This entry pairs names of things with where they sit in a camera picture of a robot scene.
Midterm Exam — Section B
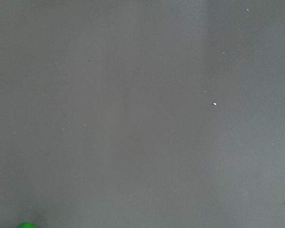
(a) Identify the green lime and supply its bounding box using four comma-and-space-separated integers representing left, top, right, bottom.
16, 222, 38, 228

